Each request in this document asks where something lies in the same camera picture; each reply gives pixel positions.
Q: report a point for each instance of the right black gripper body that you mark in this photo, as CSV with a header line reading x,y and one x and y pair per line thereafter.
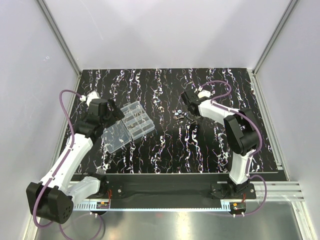
x,y
188,99

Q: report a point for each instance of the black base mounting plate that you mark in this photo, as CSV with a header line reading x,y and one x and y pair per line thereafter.
x,y
125,185

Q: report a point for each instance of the clear plastic compartment box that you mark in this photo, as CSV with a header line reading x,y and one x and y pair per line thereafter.
x,y
135,125

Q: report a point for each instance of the aluminium frame post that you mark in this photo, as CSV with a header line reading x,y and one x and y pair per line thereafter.
x,y
58,35
276,33

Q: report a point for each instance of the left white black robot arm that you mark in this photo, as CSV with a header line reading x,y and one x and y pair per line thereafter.
x,y
53,198

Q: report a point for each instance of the pile of screws and nuts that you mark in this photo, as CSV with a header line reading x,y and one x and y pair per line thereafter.
x,y
180,115

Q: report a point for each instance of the right aluminium frame post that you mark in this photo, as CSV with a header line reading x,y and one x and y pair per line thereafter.
x,y
276,33

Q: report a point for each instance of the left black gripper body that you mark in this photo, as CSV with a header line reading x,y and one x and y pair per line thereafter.
x,y
114,109

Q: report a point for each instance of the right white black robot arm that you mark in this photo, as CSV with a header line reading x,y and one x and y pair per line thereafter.
x,y
242,133

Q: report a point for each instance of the left aluminium frame post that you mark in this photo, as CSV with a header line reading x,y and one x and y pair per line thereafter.
x,y
58,35

